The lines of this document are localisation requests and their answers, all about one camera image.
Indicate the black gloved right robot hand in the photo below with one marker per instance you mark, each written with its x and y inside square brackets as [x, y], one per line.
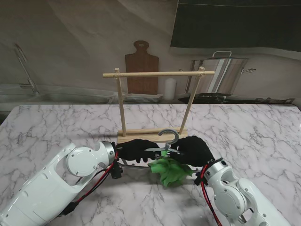
[195, 150]

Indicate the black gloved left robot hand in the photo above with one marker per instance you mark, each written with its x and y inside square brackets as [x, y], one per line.
[134, 149]

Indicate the green microfibre towel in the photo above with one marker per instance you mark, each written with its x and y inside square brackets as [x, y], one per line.
[171, 171]

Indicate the grey plastic clothes hanger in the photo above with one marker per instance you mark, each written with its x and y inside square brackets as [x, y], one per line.
[168, 130]

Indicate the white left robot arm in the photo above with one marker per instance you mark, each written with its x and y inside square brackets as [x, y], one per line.
[47, 183]

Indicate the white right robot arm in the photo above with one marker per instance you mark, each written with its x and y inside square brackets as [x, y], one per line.
[235, 195]

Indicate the wooden hanging rack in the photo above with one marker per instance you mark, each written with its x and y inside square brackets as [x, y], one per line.
[145, 137]

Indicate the printed white bottle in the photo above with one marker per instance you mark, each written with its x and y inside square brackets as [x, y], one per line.
[170, 89]

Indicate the printed steel stock pot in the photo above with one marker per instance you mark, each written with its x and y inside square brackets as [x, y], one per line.
[223, 75]

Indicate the brown printed cutting board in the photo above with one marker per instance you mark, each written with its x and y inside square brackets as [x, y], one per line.
[141, 63]

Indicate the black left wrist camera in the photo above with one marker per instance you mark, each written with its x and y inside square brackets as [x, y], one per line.
[116, 170]

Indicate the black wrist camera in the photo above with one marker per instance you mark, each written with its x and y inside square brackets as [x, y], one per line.
[116, 170]
[198, 179]

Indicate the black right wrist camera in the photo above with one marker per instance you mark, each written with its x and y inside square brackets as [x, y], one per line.
[198, 179]

